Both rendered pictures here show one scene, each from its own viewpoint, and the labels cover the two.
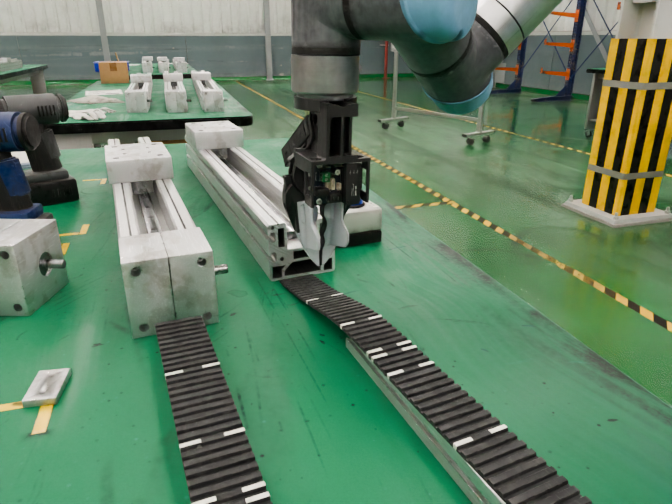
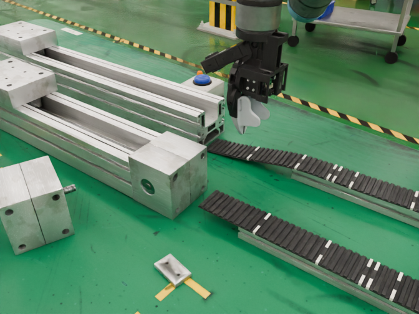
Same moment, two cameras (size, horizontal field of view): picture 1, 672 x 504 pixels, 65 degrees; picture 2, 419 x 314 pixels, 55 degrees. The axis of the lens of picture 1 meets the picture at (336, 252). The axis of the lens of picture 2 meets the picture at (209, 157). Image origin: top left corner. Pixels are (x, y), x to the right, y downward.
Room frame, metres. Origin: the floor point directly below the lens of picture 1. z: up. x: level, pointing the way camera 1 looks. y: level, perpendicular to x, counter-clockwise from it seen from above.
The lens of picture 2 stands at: (0.08, 0.44, 1.25)
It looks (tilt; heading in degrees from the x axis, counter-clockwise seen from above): 35 degrees down; 328
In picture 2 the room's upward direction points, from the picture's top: straight up
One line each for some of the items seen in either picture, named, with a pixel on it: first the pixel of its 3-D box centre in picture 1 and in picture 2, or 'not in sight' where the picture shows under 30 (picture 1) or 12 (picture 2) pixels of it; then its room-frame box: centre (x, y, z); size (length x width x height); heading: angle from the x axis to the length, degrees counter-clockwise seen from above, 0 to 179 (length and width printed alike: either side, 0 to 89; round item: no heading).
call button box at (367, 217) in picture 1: (346, 221); (200, 93); (0.86, -0.02, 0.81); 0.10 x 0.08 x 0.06; 113
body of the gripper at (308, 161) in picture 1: (327, 150); (257, 63); (0.61, 0.01, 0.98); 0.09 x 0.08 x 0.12; 22
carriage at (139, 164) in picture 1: (138, 168); (14, 86); (1.00, 0.38, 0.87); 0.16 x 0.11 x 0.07; 23
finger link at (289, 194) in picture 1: (302, 196); (237, 94); (0.63, 0.04, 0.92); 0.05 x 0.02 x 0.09; 112
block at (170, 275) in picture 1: (178, 278); (174, 170); (0.60, 0.19, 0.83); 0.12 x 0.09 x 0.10; 113
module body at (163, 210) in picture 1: (142, 193); (20, 106); (1.00, 0.38, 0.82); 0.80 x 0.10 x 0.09; 23
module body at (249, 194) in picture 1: (238, 183); (85, 79); (1.08, 0.20, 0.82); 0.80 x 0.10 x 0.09; 23
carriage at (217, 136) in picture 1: (213, 140); (23, 42); (1.31, 0.30, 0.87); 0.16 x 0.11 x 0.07; 23
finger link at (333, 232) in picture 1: (336, 234); (255, 112); (0.62, 0.00, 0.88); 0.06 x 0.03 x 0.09; 22
